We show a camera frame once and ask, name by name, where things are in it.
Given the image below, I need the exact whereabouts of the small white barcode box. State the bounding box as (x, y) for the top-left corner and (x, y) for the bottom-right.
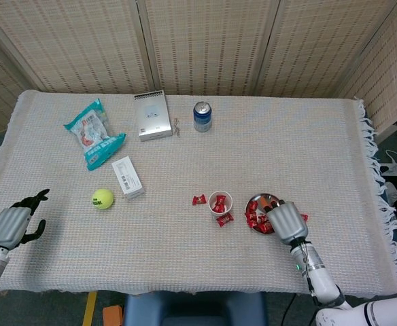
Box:
(111, 156), (145, 200)

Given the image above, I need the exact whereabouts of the silver grey flat box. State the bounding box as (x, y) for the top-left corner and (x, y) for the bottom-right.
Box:
(133, 90), (173, 143)

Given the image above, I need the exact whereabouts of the white clamp stand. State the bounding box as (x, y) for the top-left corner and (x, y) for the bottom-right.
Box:
(379, 161), (397, 177)

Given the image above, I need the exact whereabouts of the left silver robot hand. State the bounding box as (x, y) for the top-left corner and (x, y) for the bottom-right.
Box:
(0, 188), (50, 251)

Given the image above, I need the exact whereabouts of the orange block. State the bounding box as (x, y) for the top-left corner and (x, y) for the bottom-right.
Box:
(102, 304), (124, 326)

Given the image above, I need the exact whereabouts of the beige waffle-weave tablecloth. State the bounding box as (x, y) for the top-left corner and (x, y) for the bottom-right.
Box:
(0, 88), (397, 297)

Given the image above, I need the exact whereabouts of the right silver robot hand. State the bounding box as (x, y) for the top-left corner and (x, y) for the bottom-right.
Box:
(259, 198), (309, 247)

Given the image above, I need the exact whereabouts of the teal snack bag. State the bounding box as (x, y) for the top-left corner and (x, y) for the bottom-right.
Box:
(63, 98), (127, 172)

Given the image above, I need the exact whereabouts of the blue soda can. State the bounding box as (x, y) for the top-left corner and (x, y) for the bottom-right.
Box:
(193, 101), (213, 133)

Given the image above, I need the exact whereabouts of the white paper cup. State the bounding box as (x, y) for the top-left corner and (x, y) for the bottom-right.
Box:
(207, 190), (234, 220)

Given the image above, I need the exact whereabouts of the yellow tennis ball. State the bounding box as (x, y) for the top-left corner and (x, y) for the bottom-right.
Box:
(92, 188), (115, 211)

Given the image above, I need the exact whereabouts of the yellow floor tape strip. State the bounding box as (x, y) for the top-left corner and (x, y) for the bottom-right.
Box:
(82, 291), (98, 326)

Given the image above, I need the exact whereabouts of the silver metal bowl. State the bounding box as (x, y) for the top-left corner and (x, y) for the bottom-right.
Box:
(245, 192), (286, 235)

